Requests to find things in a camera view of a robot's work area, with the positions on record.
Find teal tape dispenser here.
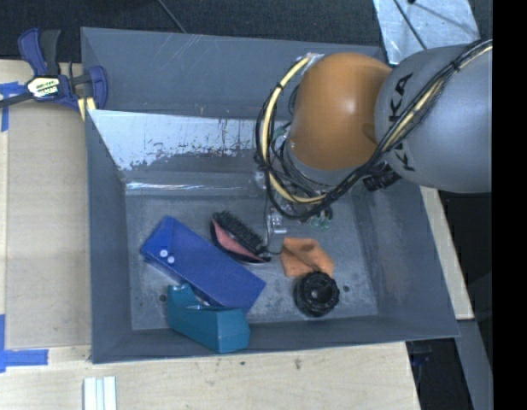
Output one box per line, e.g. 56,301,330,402
166,282,252,354

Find orange cloth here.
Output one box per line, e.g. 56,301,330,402
280,237,336,279

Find black and pink brush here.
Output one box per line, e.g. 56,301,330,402
209,210,272,265

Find black round ribbed ring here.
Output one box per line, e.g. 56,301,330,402
293,271,342,319

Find blue flat box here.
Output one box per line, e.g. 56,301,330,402
138,214,267,315

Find grey metal bin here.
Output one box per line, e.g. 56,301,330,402
79,26,461,365

